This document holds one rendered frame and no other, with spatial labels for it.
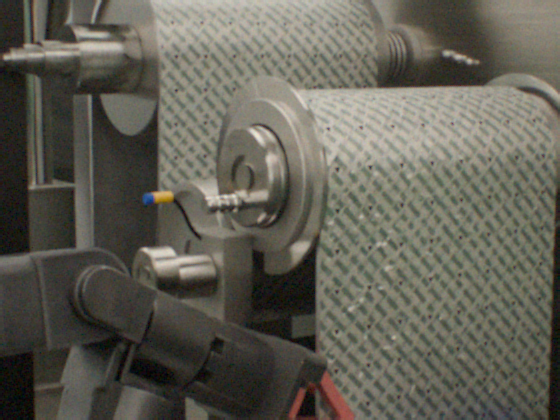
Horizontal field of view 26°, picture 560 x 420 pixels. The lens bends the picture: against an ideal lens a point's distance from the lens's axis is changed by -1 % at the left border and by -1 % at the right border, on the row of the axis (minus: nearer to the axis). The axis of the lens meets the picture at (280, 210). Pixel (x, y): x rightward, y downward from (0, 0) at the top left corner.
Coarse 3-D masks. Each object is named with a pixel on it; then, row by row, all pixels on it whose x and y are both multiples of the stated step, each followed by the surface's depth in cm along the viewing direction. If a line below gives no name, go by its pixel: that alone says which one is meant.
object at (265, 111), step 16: (240, 112) 91; (256, 112) 89; (272, 112) 88; (288, 112) 87; (544, 112) 100; (272, 128) 88; (288, 128) 86; (288, 144) 86; (304, 144) 85; (288, 160) 86; (304, 160) 85; (304, 176) 85; (304, 192) 85; (288, 208) 87; (304, 208) 86; (288, 224) 87; (256, 240) 91; (272, 240) 89; (288, 240) 87
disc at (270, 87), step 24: (240, 96) 92; (264, 96) 89; (288, 96) 87; (312, 120) 85; (312, 144) 85; (216, 168) 96; (312, 168) 85; (312, 192) 85; (312, 216) 85; (312, 240) 85; (264, 264) 91; (288, 264) 88
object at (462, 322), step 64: (320, 256) 86; (384, 256) 89; (448, 256) 92; (512, 256) 96; (320, 320) 86; (384, 320) 90; (448, 320) 93; (512, 320) 97; (384, 384) 90; (448, 384) 94; (512, 384) 98
